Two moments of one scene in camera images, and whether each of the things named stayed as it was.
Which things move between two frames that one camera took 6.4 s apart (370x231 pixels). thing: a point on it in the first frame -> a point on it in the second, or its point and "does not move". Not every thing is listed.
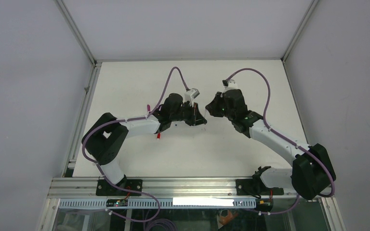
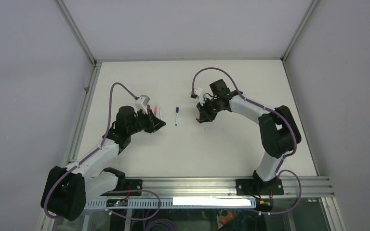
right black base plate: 250,187 does not move
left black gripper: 194,119 -> 153,123
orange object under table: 227,220 does not move
